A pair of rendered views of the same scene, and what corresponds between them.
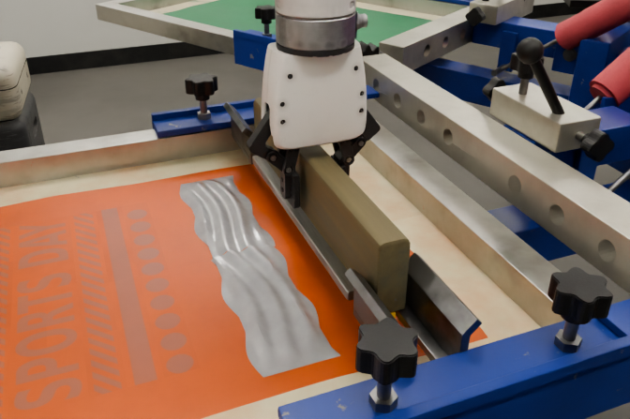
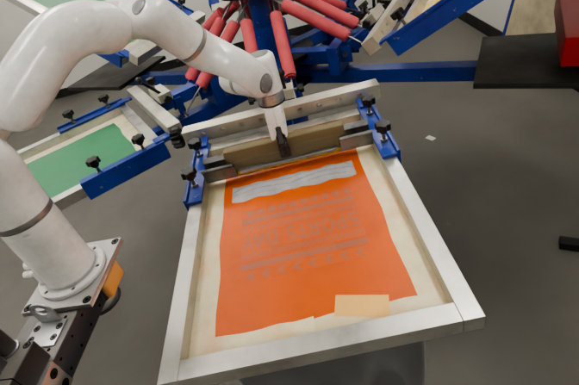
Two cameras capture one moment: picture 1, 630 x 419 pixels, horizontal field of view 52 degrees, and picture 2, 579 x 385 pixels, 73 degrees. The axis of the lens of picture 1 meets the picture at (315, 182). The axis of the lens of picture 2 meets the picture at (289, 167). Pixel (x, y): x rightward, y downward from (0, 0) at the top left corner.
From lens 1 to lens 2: 0.94 m
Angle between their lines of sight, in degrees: 54
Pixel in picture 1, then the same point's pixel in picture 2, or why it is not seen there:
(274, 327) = (337, 171)
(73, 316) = (314, 220)
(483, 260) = not seen: hidden behind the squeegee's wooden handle
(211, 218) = (266, 189)
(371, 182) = not seen: hidden behind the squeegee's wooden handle
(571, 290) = (370, 99)
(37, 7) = not seen: outside the picture
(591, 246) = (334, 103)
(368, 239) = (337, 127)
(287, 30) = (276, 98)
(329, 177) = (301, 133)
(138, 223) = (258, 212)
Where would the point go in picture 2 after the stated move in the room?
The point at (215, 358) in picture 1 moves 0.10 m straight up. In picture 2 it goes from (345, 183) to (340, 154)
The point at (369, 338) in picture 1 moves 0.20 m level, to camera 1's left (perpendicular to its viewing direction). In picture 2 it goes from (382, 125) to (373, 172)
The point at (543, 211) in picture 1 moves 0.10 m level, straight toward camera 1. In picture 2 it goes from (314, 108) to (339, 113)
